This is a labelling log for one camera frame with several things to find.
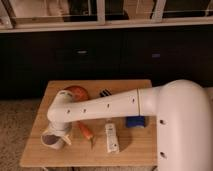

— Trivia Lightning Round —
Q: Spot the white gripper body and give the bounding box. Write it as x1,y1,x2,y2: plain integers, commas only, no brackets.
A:
44,122,72,137

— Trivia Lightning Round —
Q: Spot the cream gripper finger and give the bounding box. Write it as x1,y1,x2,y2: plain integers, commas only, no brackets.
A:
62,134,72,145

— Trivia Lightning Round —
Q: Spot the white ceramic cup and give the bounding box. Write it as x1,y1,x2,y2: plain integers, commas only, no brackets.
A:
41,132,64,150

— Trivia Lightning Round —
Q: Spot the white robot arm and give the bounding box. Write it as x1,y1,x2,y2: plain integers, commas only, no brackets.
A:
47,80,213,171

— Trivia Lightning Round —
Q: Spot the orange toy carrot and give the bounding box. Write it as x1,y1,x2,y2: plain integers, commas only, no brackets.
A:
77,121,94,144

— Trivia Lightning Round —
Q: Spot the orange bowl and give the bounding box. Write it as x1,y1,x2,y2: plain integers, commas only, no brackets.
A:
66,86,89,102

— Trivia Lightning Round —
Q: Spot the white tube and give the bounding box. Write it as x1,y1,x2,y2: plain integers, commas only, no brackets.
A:
105,119,120,153

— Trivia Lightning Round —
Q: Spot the wooden table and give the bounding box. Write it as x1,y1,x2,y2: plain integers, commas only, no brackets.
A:
20,80,157,168

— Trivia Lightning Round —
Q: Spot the blue sponge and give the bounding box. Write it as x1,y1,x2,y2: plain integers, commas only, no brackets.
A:
126,116,145,128

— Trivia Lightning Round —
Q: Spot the dark cabinet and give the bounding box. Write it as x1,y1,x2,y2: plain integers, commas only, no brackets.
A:
0,26,213,99

